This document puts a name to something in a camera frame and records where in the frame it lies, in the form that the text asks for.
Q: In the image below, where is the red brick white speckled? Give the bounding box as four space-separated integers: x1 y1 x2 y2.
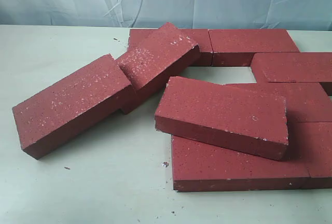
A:
116 22 201 114

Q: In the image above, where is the red brick once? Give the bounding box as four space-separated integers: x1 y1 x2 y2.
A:
155 76 288 160

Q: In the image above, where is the red brick second row right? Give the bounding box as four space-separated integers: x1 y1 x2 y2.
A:
251 52 331 96

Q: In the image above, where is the red brick third row right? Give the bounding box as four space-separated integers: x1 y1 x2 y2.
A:
224 81 332 123

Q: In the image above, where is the white backdrop sheet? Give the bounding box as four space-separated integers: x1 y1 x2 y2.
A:
1 0 331 31

